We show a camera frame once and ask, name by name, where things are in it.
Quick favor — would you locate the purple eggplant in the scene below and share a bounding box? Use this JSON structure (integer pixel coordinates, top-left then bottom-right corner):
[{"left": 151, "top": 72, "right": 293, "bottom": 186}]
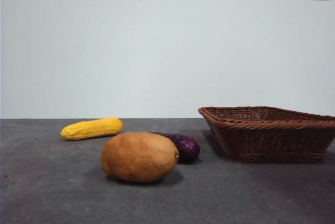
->
[{"left": 149, "top": 131, "right": 200, "bottom": 165}]

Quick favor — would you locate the brown potato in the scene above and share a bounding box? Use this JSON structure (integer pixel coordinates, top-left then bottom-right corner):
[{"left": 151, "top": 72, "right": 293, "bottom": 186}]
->
[{"left": 100, "top": 131, "right": 180, "bottom": 183}]

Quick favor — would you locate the yellow corn cob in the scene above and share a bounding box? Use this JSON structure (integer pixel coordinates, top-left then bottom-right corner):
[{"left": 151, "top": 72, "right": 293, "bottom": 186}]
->
[{"left": 60, "top": 117, "right": 124, "bottom": 141}]

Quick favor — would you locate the brown wicker basket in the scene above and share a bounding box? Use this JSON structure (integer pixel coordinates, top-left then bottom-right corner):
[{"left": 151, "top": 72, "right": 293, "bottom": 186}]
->
[{"left": 198, "top": 106, "right": 335, "bottom": 164}]

